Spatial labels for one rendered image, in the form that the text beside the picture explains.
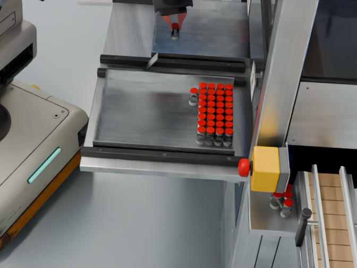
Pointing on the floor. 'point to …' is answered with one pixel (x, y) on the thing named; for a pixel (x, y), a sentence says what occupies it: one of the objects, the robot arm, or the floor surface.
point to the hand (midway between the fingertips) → (175, 26)
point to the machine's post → (275, 104)
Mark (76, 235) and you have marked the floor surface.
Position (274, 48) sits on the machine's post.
